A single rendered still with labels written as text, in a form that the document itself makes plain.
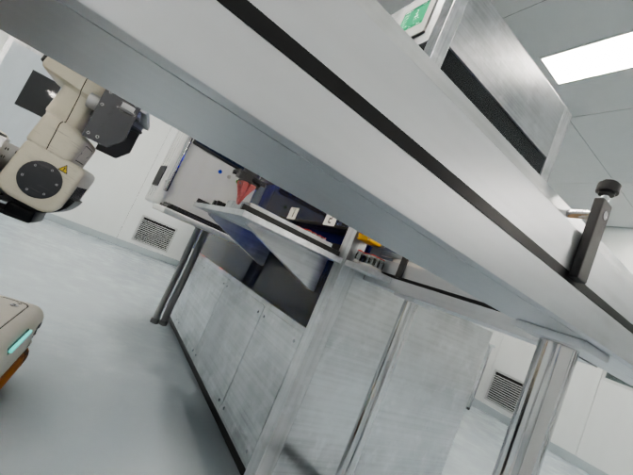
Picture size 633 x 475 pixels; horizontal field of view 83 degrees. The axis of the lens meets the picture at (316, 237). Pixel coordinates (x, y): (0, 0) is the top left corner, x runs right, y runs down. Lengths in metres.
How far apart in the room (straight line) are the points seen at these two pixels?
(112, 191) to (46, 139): 5.33
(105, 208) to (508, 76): 5.85
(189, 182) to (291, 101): 1.84
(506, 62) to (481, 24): 0.22
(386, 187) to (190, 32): 0.14
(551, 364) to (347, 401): 0.97
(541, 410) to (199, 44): 0.58
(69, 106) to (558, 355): 1.30
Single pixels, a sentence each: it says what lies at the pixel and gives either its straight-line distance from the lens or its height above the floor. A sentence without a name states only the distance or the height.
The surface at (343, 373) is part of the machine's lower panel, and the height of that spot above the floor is 0.50.
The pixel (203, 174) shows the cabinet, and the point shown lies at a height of 1.05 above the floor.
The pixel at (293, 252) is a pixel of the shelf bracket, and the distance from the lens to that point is 1.25.
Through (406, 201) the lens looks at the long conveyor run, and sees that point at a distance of 0.25.
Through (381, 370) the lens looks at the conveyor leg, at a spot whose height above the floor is 0.60.
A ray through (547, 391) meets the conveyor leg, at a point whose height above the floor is 0.76.
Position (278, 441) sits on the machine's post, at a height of 0.23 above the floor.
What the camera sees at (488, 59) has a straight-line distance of 1.82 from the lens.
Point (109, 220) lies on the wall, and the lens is 6.59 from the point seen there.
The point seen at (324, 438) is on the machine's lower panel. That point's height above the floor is 0.26.
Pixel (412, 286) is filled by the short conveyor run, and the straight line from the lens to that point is 1.15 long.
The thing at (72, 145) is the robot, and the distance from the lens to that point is 1.25.
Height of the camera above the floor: 0.78
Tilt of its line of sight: 6 degrees up
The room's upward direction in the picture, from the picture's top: 23 degrees clockwise
